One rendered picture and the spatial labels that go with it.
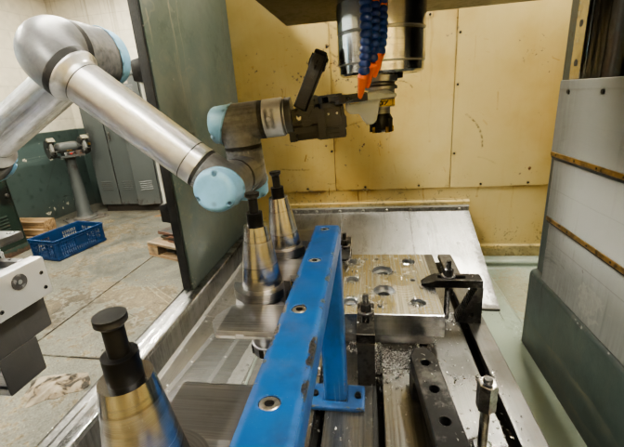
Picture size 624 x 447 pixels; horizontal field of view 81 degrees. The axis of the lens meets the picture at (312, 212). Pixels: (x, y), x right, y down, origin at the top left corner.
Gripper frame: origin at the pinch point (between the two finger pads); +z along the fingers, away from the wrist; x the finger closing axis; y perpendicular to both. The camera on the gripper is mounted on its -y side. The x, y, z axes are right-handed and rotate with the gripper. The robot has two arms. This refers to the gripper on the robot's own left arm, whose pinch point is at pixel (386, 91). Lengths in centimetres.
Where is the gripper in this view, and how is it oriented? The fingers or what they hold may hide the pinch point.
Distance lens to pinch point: 75.1
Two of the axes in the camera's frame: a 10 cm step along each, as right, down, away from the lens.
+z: 9.9, -1.0, -1.0
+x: -0.7, 3.0, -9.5
